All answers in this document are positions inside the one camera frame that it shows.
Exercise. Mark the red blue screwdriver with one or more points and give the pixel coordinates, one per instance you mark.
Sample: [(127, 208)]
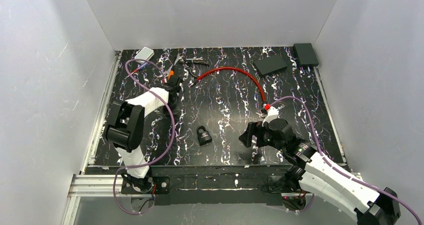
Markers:
[(141, 66)]

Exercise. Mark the black handled pliers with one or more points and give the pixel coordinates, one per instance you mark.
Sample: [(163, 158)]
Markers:
[(196, 61)]

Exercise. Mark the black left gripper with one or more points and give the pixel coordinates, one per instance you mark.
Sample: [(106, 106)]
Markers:
[(174, 85)]

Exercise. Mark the orange handled tool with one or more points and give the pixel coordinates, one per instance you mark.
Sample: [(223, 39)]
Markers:
[(170, 71)]

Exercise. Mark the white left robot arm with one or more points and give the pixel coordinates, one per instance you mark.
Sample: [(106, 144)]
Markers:
[(125, 128)]

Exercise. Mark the black box in corner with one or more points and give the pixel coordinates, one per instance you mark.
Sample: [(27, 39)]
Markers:
[(305, 54)]

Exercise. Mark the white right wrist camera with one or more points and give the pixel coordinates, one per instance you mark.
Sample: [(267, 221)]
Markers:
[(268, 113)]

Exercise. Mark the red cable lock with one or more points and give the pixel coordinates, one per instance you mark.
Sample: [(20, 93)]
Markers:
[(234, 71)]

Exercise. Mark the flat black plate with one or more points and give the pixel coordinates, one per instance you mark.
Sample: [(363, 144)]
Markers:
[(270, 65)]

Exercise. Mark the black padlock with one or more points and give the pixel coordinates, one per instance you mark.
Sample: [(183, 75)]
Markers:
[(203, 135)]

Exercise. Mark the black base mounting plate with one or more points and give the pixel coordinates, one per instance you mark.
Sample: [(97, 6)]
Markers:
[(217, 184)]

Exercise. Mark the aluminium frame rail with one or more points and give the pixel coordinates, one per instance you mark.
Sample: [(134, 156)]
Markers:
[(92, 185)]

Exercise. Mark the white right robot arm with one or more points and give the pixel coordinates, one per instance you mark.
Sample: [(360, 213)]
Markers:
[(310, 172)]

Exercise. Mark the white rectangular box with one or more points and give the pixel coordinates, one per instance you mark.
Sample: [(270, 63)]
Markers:
[(143, 55)]

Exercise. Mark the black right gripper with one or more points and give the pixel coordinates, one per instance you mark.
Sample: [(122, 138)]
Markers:
[(253, 135)]

